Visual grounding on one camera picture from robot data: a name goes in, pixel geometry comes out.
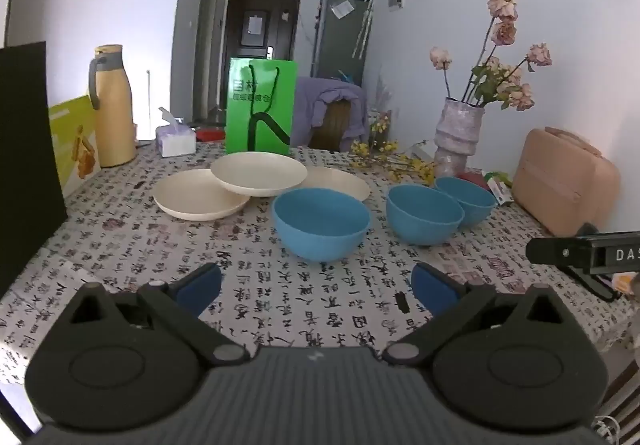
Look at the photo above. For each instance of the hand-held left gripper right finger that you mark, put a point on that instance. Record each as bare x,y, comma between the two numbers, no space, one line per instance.
430,285

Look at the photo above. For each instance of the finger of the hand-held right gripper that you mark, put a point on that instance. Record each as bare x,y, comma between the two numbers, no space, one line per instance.
550,250
597,282

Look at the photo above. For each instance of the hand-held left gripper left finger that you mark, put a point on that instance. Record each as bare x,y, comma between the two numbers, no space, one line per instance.
200,282

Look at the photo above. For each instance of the blue bowl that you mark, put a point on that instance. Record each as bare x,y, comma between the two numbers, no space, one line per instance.
470,197
320,225
422,220

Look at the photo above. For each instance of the cream round plate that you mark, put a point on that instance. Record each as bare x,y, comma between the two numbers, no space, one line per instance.
195,200
340,182
257,170

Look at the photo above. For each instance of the calligraphy printed tablecloth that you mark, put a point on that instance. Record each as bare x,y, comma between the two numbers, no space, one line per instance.
150,265

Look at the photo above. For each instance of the pink ribbed case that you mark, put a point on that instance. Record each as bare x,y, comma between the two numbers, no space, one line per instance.
565,180

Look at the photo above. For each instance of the green and white packet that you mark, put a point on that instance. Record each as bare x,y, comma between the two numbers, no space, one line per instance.
500,187

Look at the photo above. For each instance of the red box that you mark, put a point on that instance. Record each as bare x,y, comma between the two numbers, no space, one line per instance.
472,177

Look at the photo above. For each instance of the yellow flower branch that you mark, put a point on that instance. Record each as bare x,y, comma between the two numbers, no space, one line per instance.
390,157

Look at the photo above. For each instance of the pale pink ceramic vase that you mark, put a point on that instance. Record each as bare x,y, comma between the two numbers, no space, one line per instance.
457,140

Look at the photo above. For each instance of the white tissue box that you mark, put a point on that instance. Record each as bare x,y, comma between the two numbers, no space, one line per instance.
175,140

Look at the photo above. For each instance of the dark red low pot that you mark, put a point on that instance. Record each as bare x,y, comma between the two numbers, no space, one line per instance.
210,134

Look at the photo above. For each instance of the dried pink roses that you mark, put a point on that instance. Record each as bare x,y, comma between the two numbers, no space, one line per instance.
495,80

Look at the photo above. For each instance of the wooden chair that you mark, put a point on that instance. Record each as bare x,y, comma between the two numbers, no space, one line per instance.
332,125

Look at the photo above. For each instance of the yellow-green snack box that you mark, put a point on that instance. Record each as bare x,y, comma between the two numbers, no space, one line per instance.
72,145

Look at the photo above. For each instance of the yellow thermos jug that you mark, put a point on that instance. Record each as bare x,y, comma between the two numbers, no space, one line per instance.
115,115

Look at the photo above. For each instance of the white pole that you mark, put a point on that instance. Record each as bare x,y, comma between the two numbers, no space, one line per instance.
148,100

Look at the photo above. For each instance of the green paper bag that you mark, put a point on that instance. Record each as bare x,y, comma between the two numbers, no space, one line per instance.
260,100

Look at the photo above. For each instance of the dried grass bouquet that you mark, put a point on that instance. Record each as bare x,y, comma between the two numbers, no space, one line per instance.
382,95

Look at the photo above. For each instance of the purple jacket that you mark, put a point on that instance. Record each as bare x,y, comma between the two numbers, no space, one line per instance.
312,100

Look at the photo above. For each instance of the dark entrance door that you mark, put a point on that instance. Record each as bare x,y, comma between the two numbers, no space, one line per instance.
255,60

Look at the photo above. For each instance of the grey refrigerator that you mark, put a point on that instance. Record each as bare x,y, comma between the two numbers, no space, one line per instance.
340,45

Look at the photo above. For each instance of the paper notice on door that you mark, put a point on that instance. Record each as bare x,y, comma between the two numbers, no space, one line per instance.
254,24

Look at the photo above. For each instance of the hanging white umbrella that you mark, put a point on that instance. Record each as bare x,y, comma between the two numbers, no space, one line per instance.
365,25

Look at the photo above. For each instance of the paper sheet on refrigerator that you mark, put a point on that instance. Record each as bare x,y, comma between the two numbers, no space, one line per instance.
342,9

